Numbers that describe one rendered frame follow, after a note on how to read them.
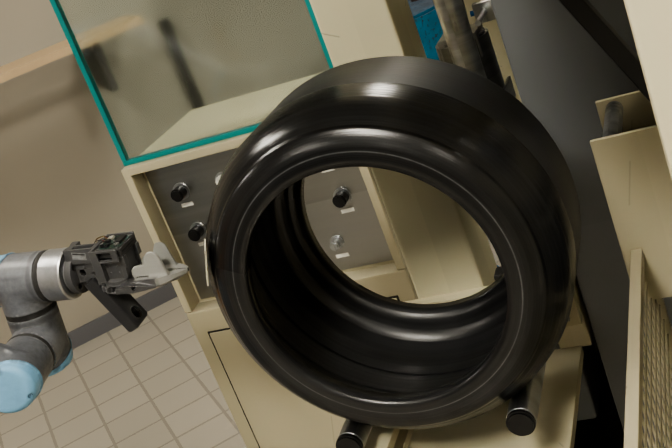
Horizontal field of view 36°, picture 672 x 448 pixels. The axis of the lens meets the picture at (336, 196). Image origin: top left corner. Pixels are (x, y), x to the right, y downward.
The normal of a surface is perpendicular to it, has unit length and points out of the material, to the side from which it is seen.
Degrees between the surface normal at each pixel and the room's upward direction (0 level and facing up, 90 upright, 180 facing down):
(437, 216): 90
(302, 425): 90
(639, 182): 90
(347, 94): 18
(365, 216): 90
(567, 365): 0
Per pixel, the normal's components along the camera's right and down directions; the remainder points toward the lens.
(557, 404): -0.34, -0.89
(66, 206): 0.39, 0.17
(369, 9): -0.26, 0.41
